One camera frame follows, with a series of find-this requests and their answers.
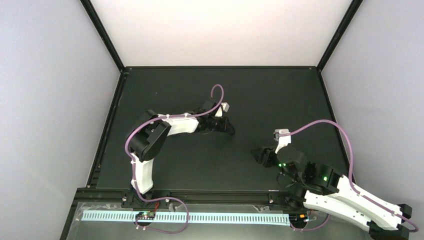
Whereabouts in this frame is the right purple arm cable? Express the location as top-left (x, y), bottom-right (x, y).
top-left (279, 119), bottom-right (420, 233)

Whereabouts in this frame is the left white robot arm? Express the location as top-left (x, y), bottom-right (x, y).
top-left (124, 99), bottom-right (235, 195)

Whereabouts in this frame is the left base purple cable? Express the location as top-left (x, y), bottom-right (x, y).
top-left (132, 197), bottom-right (190, 235)

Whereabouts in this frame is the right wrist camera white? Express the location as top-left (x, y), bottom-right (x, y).
top-left (274, 129), bottom-right (292, 154)

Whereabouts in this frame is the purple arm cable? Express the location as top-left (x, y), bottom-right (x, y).
top-left (279, 119), bottom-right (420, 233)
top-left (124, 84), bottom-right (225, 203)

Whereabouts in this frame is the circuit board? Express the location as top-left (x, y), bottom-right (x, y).
top-left (135, 211), bottom-right (156, 221)
top-left (289, 214), bottom-right (310, 223)

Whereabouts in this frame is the left circuit board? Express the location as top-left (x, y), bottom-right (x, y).
top-left (135, 211), bottom-right (156, 221)

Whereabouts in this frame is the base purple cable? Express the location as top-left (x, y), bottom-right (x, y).
top-left (291, 213), bottom-right (332, 232)
top-left (132, 197), bottom-right (190, 235)

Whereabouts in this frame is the white slotted cable duct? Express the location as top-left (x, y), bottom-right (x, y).
top-left (77, 210), bottom-right (290, 226)

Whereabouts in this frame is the black aluminium front rail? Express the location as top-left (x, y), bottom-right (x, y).
top-left (71, 188), bottom-right (289, 209)

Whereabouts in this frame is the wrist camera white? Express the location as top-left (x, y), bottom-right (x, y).
top-left (274, 129), bottom-right (292, 154)
top-left (214, 102), bottom-right (230, 118)

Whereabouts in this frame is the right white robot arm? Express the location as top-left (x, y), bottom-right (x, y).
top-left (251, 144), bottom-right (412, 240)

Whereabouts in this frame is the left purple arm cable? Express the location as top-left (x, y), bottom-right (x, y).
top-left (124, 84), bottom-right (225, 203)

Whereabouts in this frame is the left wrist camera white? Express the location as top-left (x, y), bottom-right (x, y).
top-left (214, 102), bottom-right (230, 118)

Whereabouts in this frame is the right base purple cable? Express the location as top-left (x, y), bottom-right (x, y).
top-left (291, 213), bottom-right (332, 232)

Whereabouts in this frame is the right circuit board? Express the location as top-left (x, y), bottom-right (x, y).
top-left (289, 214), bottom-right (310, 223)

